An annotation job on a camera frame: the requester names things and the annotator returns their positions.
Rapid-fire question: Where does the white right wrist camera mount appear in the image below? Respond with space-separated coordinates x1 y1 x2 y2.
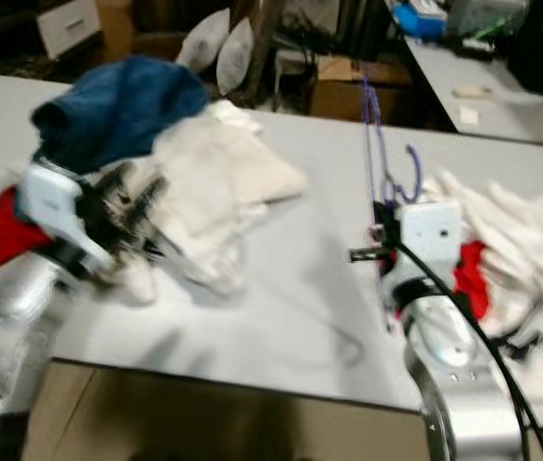
398 200 466 299

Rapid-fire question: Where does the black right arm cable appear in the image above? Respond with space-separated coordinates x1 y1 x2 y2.
394 240 543 461

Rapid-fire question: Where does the grey pillow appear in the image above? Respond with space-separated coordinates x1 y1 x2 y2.
215 17 255 95
180 10 232 68

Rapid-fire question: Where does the white long table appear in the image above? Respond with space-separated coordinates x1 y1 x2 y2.
401 34 543 150

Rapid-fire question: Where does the white remote control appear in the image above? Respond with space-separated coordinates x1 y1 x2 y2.
454 85 495 100

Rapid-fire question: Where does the small white paper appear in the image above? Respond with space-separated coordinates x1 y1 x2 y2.
458 106 483 128

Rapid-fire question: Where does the white drawer unit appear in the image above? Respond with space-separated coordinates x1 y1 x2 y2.
36 0 102 59

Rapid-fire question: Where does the brown cardboard box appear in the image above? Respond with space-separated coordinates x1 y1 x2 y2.
309 55 383 124

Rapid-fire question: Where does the purple plastic hanger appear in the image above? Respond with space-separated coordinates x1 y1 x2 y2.
358 60 426 335

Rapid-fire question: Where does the cream garment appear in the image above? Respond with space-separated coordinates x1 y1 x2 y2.
108 99 310 299

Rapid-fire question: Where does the blue box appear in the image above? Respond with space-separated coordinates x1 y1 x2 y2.
394 0 447 37

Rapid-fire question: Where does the white printed T-shirt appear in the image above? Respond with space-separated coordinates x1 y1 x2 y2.
423 168 543 361

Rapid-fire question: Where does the grey plastic bag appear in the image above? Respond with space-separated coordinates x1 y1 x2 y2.
444 0 531 39

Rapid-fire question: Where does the blue garment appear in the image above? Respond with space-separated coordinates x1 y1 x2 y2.
21 55 210 193

